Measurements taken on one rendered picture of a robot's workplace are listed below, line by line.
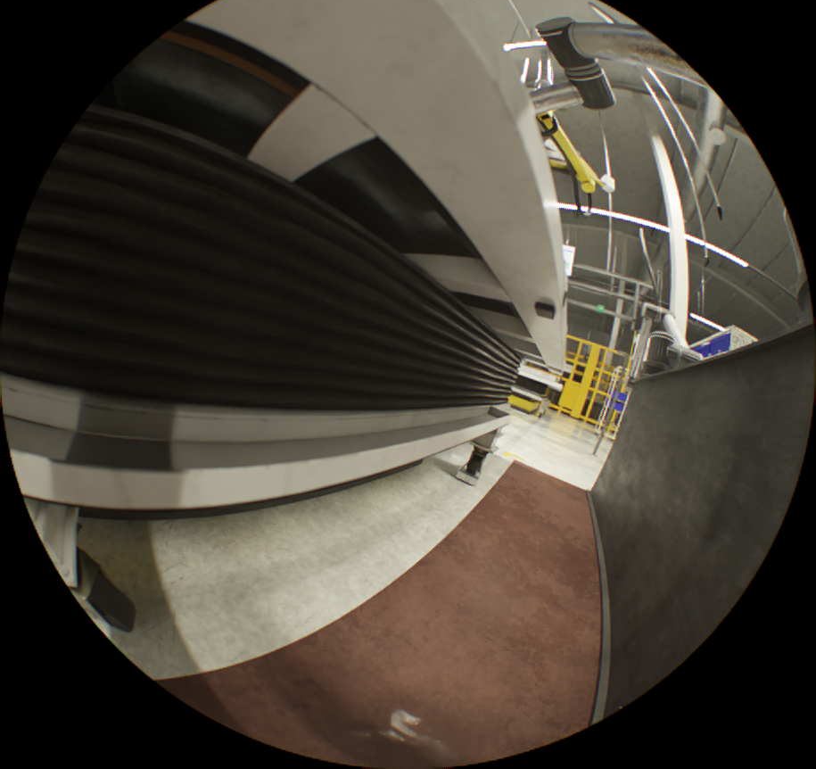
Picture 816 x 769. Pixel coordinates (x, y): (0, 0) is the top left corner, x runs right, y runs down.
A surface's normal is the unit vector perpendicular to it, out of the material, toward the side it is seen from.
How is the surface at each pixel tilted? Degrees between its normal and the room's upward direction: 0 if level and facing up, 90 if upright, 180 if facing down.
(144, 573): 0
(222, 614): 0
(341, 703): 0
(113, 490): 90
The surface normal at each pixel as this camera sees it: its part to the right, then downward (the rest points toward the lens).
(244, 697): 0.32, -0.95
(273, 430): 0.76, 0.29
